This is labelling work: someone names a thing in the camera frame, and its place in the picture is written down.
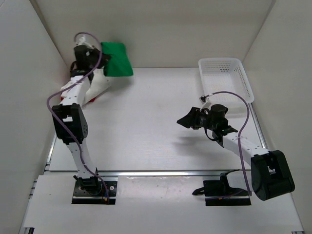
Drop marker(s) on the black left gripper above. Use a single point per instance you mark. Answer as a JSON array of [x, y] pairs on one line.
[[105, 59]]

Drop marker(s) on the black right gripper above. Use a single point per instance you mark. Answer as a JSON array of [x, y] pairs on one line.
[[191, 119]]

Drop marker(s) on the green t shirt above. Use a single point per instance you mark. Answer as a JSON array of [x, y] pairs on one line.
[[119, 64]]

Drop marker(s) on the white t shirt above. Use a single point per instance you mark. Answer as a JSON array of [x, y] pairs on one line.
[[98, 85]]

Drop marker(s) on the red t shirt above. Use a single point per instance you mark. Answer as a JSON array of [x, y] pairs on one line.
[[90, 101]]

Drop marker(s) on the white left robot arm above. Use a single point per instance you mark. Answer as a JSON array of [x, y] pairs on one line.
[[69, 121]]

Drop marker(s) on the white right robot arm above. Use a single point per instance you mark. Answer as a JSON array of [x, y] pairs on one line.
[[270, 173]]

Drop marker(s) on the white plastic basket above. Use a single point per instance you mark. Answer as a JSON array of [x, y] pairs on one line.
[[226, 75]]

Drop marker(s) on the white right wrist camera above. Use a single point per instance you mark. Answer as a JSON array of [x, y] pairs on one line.
[[204, 99]]

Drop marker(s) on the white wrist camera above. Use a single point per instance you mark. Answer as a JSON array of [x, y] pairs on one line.
[[83, 41], [204, 99]]

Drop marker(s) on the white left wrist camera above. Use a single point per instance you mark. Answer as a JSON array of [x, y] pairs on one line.
[[83, 41]]

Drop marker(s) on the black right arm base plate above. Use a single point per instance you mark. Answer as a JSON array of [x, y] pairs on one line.
[[218, 193]]

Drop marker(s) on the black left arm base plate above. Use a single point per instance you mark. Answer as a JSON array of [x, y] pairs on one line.
[[81, 196]]

